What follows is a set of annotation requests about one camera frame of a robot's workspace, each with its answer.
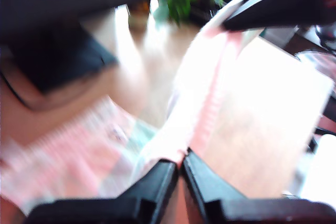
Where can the pink white checked tea towel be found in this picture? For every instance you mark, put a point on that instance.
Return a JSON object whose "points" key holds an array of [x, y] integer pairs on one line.
{"points": [[86, 155]]}

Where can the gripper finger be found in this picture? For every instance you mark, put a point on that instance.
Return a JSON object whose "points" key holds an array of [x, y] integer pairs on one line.
{"points": [[118, 211], [236, 211], [288, 9]]}

